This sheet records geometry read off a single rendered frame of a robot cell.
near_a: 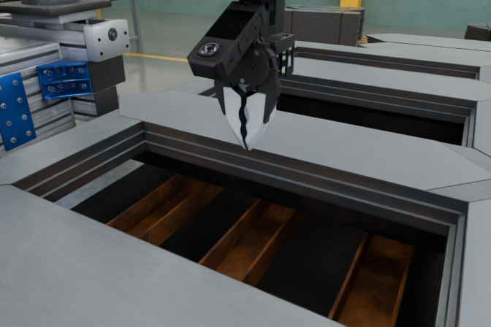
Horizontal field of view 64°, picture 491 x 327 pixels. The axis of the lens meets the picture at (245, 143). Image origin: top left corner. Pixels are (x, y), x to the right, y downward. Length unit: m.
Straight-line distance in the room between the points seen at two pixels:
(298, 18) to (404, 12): 2.96
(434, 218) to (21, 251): 0.51
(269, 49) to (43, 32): 0.84
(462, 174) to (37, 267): 0.56
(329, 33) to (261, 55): 4.63
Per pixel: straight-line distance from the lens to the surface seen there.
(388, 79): 1.08
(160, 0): 9.36
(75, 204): 0.92
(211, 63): 0.42
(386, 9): 7.73
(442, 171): 0.65
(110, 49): 1.14
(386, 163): 0.64
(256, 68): 0.49
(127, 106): 0.87
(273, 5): 0.52
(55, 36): 1.20
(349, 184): 0.61
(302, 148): 0.66
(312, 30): 5.13
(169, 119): 0.78
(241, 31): 0.45
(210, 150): 0.69
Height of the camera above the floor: 1.16
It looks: 26 degrees down
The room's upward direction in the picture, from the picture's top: straight up
